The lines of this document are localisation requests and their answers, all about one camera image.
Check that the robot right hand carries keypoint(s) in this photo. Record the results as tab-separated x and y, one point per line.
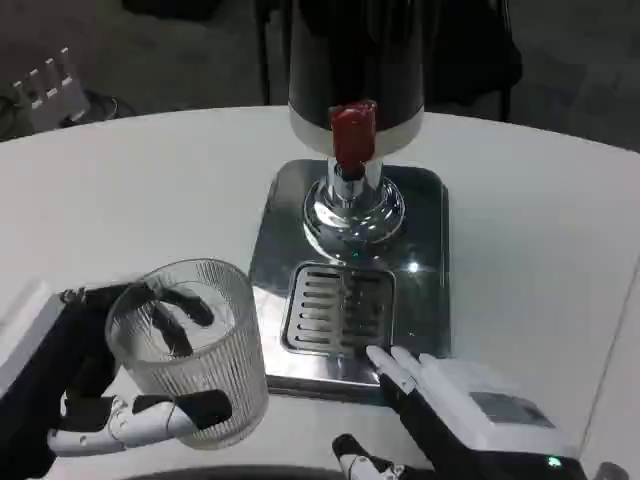
480	400

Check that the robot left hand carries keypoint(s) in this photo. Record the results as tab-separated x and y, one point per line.
30	400

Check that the clear ribbed glass cup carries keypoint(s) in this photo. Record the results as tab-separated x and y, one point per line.
220	365

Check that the steel drip tray base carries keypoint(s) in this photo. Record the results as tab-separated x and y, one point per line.
425	300

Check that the slotted steel drip grid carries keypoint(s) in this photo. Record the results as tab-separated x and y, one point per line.
320	310

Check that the white power strip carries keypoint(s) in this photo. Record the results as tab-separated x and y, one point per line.
55	95

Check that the black drink dispenser chrome pedestal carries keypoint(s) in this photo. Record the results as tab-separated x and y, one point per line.
350	50

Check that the black frame leg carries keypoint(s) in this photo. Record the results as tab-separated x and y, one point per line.
263	50

